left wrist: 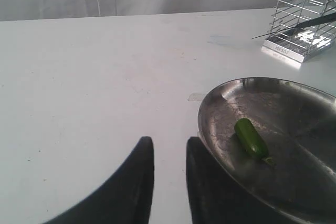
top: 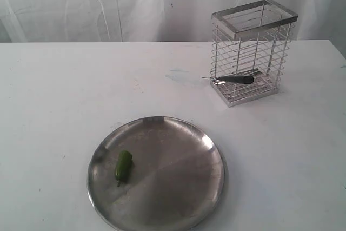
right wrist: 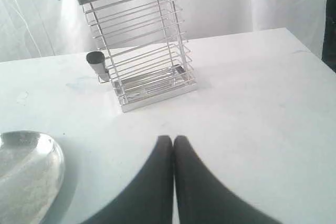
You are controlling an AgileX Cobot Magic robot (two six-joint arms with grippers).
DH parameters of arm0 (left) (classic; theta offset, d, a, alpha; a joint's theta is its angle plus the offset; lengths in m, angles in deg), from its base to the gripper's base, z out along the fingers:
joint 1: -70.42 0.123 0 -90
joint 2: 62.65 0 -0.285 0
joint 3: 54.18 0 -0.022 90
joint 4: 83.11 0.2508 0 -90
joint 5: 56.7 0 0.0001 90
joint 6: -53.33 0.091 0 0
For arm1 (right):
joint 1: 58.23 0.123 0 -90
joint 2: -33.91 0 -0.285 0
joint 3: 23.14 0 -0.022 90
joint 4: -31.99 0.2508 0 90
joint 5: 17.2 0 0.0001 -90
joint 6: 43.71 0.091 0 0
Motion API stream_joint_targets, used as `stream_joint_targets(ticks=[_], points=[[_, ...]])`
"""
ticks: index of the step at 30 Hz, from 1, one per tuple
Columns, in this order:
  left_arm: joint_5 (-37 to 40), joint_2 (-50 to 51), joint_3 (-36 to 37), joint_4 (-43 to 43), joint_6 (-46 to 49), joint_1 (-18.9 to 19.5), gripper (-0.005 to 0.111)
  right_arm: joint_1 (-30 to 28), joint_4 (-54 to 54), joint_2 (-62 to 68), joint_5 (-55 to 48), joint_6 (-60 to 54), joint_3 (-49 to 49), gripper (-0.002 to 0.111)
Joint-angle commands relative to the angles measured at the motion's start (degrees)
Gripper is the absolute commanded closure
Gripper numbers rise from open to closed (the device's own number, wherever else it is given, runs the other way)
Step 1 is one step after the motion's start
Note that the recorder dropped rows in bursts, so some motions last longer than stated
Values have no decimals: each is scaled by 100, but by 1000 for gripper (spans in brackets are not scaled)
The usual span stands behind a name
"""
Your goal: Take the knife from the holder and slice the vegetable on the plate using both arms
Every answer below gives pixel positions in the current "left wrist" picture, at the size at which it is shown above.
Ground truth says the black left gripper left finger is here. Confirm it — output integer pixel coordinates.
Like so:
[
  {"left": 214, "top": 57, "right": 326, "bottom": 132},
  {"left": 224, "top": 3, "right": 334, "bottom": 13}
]
[{"left": 49, "top": 136, "right": 154, "bottom": 223}]

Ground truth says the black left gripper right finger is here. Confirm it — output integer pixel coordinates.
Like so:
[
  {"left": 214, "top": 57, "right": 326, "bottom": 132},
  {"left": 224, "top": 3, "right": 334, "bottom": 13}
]
[{"left": 186, "top": 137, "right": 292, "bottom": 224}]

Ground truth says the black knife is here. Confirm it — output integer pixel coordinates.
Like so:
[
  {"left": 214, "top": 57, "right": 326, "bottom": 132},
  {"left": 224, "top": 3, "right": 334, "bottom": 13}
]
[{"left": 252, "top": 13, "right": 336, "bottom": 39}]

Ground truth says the round steel plate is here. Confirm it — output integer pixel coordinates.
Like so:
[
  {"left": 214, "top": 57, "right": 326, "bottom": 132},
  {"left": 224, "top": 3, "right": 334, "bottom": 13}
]
[{"left": 198, "top": 77, "right": 335, "bottom": 223}]

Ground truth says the wire metal utensil holder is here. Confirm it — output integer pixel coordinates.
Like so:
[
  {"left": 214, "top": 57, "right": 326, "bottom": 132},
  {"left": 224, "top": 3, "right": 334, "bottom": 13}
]
[{"left": 263, "top": 0, "right": 335, "bottom": 62}]

